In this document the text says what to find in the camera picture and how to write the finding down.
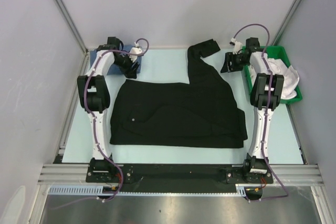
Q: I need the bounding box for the green plastic bin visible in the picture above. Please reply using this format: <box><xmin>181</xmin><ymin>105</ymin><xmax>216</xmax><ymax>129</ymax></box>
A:
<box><xmin>240</xmin><ymin>45</ymin><xmax>303</xmax><ymax>104</ymax></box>

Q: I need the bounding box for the blue checkered folded shirt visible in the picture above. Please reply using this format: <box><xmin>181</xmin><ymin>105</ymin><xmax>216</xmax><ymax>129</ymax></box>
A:
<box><xmin>89</xmin><ymin>45</ymin><xmax>143</xmax><ymax>77</ymax></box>

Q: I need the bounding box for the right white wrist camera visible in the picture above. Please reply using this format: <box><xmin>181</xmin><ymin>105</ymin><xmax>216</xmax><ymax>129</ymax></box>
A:
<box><xmin>229</xmin><ymin>38</ymin><xmax>243</xmax><ymax>55</ymax></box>

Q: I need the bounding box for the corner frame post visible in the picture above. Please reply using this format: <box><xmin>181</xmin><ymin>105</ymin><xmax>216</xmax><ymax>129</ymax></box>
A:
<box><xmin>53</xmin><ymin>0</ymin><xmax>88</xmax><ymax>55</ymax></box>
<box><xmin>271</xmin><ymin>0</ymin><xmax>303</xmax><ymax>46</ymax></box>

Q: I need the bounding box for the black long sleeve shirt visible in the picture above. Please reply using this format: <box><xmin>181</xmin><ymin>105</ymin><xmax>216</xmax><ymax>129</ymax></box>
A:
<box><xmin>110</xmin><ymin>39</ymin><xmax>248</xmax><ymax>148</ymax></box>

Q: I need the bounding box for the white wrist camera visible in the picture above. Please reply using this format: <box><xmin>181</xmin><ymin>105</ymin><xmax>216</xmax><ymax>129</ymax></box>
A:
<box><xmin>229</xmin><ymin>38</ymin><xmax>243</xmax><ymax>55</ymax></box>
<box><xmin>129</xmin><ymin>42</ymin><xmax>143</xmax><ymax>63</ymax></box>

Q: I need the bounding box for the aluminium frame rail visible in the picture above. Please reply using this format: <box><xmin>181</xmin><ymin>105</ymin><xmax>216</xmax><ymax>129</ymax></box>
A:
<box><xmin>38</xmin><ymin>164</ymin><xmax>324</xmax><ymax>186</ymax></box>

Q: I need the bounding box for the left corner frame post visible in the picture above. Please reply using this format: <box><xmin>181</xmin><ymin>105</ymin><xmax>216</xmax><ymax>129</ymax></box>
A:
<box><xmin>53</xmin><ymin>0</ymin><xmax>88</xmax><ymax>55</ymax></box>

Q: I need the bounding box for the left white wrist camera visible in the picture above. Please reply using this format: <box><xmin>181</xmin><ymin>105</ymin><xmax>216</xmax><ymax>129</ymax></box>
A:
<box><xmin>129</xmin><ymin>42</ymin><xmax>143</xmax><ymax>63</ymax></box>

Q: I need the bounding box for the white crumpled shirt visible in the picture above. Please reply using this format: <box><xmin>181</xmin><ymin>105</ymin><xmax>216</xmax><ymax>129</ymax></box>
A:
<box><xmin>248</xmin><ymin>52</ymin><xmax>299</xmax><ymax>100</ymax></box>

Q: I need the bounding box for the right corner frame post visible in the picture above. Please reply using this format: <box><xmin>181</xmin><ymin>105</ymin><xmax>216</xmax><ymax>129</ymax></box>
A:
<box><xmin>271</xmin><ymin>0</ymin><xmax>303</xmax><ymax>46</ymax></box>

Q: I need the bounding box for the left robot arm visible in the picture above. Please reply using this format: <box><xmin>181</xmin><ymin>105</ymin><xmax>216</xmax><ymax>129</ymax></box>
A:
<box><xmin>77</xmin><ymin>37</ymin><xmax>147</xmax><ymax>164</ymax></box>

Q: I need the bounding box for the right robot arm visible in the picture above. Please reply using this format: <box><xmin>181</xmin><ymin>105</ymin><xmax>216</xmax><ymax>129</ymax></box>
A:
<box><xmin>221</xmin><ymin>37</ymin><xmax>284</xmax><ymax>183</ymax></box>

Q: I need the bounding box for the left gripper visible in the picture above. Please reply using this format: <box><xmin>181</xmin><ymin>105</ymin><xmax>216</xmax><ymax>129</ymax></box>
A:
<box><xmin>112</xmin><ymin>51</ymin><xmax>139</xmax><ymax>79</ymax></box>

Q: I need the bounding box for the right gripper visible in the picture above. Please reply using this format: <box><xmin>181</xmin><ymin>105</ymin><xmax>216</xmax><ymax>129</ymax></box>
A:
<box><xmin>220</xmin><ymin>51</ymin><xmax>249</xmax><ymax>73</ymax></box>

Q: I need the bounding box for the slotted cable duct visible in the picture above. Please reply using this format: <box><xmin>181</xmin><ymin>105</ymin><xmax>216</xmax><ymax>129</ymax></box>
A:
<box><xmin>48</xmin><ymin>185</ymin><xmax>246</xmax><ymax>197</ymax></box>

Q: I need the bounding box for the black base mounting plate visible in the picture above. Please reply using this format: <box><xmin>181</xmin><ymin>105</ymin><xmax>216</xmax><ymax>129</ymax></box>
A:
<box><xmin>86</xmin><ymin>160</ymin><xmax>273</xmax><ymax>194</ymax></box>

